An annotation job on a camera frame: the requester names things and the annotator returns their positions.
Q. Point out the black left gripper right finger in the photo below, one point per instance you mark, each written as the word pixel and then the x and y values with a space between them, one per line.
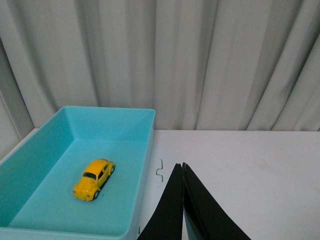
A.
pixel 204 217

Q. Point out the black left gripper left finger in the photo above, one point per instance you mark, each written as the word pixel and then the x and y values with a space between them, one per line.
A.
pixel 166 223

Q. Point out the yellow beetle toy car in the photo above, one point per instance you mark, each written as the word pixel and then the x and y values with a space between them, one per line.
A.
pixel 93 178

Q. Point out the turquoise plastic storage box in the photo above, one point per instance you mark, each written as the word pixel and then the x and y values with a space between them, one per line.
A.
pixel 37 179

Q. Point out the grey pleated curtain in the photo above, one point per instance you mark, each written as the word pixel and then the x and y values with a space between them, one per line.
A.
pixel 200 64

